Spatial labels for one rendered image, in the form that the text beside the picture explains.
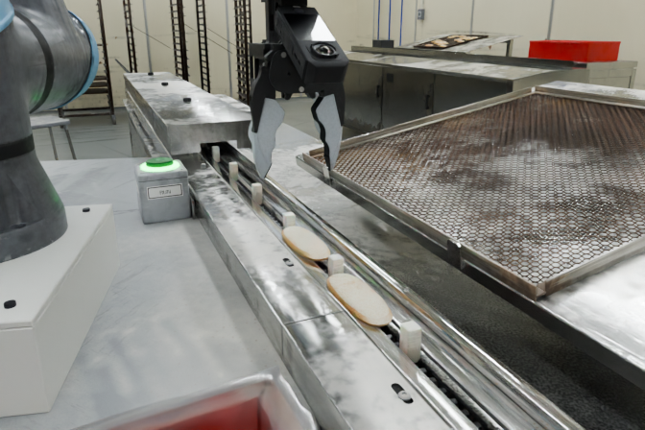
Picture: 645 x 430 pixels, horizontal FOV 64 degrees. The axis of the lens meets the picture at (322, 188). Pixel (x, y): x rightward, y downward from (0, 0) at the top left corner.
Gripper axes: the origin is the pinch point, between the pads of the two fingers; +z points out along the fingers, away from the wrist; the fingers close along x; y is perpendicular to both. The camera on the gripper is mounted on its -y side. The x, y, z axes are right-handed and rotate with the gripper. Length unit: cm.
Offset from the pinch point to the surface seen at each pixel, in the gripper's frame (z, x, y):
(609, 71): 11, -302, 195
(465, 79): 15, -204, 223
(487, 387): 9.1, -2.3, -30.5
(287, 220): 7.6, 0.5, 3.2
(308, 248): 8.1, 0.9, -4.8
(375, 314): 8.4, 0.7, -19.7
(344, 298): 8.4, 2.0, -16.1
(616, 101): -4, -58, 5
